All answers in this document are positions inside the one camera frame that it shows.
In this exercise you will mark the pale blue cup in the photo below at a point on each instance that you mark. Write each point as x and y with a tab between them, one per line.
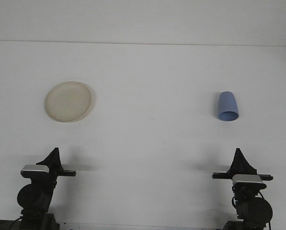
226	105

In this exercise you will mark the pale round plate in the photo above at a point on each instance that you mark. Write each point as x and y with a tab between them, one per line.
68	101

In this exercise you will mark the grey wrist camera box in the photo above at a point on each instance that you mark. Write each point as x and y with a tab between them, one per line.
248	179
35	170

